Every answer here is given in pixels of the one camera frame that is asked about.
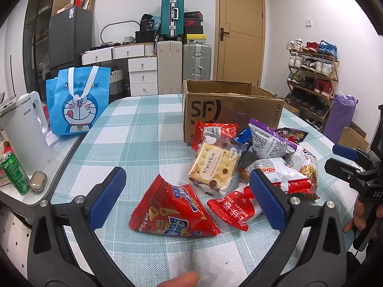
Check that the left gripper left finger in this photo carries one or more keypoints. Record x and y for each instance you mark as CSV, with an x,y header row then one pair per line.
x,y
64,249

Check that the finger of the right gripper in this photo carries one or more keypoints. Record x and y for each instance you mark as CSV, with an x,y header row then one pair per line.
x,y
356,155
350,173

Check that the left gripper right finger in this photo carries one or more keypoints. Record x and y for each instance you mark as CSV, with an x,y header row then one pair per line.
x,y
310,249

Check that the white red noodle snack bag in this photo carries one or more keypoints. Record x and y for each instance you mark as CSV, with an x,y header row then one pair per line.
x,y
294,173

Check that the purple snack bag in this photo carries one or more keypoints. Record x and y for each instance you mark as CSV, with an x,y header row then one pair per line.
x,y
294,135
266,143

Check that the red white balloon snack pack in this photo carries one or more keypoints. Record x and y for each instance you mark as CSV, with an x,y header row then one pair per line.
x,y
238,208

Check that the blue cookie pack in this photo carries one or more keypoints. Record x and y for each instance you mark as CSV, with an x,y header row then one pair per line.
x,y
244,140

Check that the red triangular corn snack bag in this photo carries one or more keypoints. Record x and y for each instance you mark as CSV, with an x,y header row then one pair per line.
x,y
170,210

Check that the red cookie pack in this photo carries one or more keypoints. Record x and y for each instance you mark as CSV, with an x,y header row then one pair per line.
x,y
226,130

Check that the person's right hand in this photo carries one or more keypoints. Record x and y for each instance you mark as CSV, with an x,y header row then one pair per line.
x,y
357,220

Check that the person's left hand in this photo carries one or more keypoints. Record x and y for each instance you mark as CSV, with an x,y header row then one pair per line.
x,y
189,279

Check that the purple bag on floor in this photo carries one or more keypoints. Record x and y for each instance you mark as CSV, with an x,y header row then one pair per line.
x,y
340,116

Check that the small grey case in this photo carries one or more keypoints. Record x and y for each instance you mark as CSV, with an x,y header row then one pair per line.
x,y
38,182

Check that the wooden shoe rack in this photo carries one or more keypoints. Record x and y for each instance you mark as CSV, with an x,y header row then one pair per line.
x,y
312,80

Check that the green drink can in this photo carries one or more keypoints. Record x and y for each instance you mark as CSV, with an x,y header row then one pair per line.
x,y
15,173

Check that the white electric kettle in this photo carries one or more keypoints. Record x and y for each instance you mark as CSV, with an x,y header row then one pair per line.
x,y
26,127

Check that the clear cracker sandwich pack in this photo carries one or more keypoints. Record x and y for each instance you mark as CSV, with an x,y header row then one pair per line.
x,y
215,163

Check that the checkered teal tablecloth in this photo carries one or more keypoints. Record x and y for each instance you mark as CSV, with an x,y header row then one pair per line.
x,y
144,135

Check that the SF cardboard box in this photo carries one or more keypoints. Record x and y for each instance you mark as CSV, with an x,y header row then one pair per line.
x,y
227,102

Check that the blue Doraemon tote bag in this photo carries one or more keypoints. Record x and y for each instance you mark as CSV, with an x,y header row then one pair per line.
x,y
76,98

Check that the wooden door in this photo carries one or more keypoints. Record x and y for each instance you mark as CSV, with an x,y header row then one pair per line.
x,y
239,40

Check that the silver hard suitcase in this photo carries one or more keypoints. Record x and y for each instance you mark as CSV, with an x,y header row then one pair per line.
x,y
197,59

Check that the woven laundry basket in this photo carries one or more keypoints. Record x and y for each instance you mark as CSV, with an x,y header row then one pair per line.
x,y
116,82

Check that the beige hard suitcase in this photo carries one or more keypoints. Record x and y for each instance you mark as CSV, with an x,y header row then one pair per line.
x,y
169,60

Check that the stacked shoe boxes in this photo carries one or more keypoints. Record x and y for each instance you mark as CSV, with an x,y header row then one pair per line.
x,y
193,28

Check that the white drawer cabinet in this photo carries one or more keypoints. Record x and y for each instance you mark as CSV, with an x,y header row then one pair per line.
x,y
141,65

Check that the dark glass cabinet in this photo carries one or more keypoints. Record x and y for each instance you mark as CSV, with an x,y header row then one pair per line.
x,y
36,66

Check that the black refrigerator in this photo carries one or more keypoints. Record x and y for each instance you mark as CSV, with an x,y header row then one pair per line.
x,y
69,37

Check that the teal hard suitcase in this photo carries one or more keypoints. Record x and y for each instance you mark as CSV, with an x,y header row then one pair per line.
x,y
172,19

